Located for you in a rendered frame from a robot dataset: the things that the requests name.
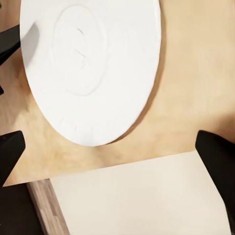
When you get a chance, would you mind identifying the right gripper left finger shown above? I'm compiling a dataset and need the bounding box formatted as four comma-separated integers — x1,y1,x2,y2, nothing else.
0,130,25,190

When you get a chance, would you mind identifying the saucer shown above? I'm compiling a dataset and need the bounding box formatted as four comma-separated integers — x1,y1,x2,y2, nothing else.
20,0,161,146

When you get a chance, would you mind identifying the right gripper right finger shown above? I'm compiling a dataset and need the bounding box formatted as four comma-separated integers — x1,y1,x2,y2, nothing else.
195,130,235,222

